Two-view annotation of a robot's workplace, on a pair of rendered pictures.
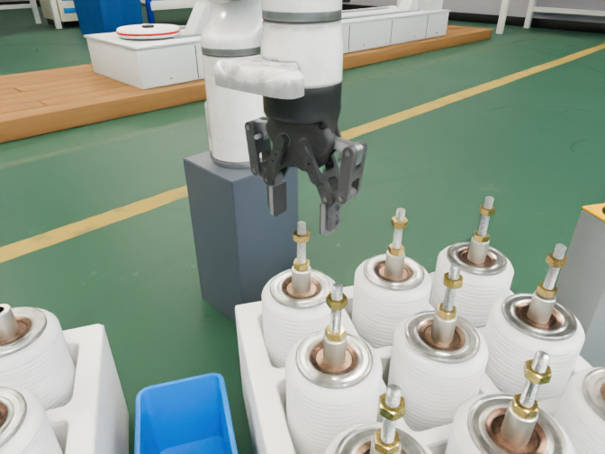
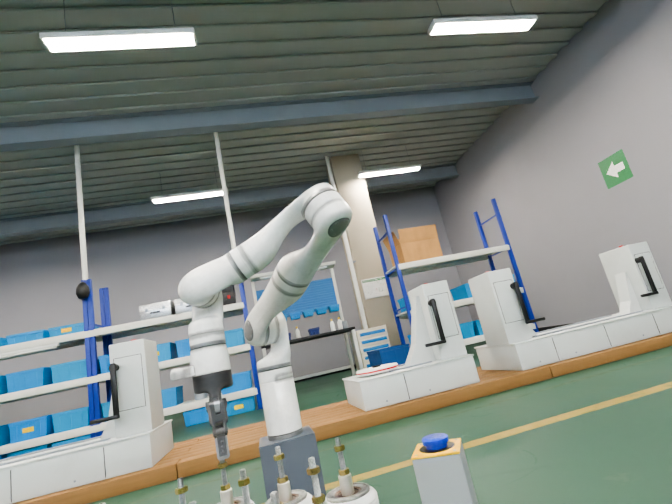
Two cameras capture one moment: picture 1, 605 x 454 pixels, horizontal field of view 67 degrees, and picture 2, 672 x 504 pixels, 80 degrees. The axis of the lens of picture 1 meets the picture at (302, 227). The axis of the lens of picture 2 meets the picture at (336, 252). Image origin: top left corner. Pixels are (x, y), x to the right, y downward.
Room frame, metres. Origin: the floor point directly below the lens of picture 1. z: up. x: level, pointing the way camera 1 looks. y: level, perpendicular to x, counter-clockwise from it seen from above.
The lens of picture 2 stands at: (-0.10, -0.68, 0.49)
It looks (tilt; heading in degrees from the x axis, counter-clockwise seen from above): 13 degrees up; 31
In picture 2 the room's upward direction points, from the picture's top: 12 degrees counter-clockwise
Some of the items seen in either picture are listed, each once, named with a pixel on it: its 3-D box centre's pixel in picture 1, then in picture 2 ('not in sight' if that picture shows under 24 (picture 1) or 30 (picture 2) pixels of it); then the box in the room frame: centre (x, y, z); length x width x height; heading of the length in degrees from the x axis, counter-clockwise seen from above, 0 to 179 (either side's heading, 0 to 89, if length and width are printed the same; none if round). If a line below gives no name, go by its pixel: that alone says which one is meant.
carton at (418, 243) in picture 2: not in sight; (412, 248); (5.56, 1.43, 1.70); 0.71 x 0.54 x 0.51; 138
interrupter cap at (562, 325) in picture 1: (537, 316); not in sight; (0.39, -0.26, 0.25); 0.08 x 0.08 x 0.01
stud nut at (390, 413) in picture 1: (392, 405); not in sight; (0.21, -0.06, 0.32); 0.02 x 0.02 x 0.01; 55
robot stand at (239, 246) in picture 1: (245, 234); (296, 497); (0.73, 0.11, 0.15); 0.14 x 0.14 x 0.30; 44
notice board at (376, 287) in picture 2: not in sight; (376, 287); (6.18, 2.49, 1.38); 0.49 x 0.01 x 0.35; 134
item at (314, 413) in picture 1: (330, 419); not in sight; (0.33, -0.03, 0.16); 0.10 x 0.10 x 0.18
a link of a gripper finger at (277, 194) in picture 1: (278, 198); not in sight; (0.46, 0.03, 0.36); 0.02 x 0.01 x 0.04; 142
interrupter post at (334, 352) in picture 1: (334, 348); not in sight; (0.33, -0.03, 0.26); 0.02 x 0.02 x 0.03
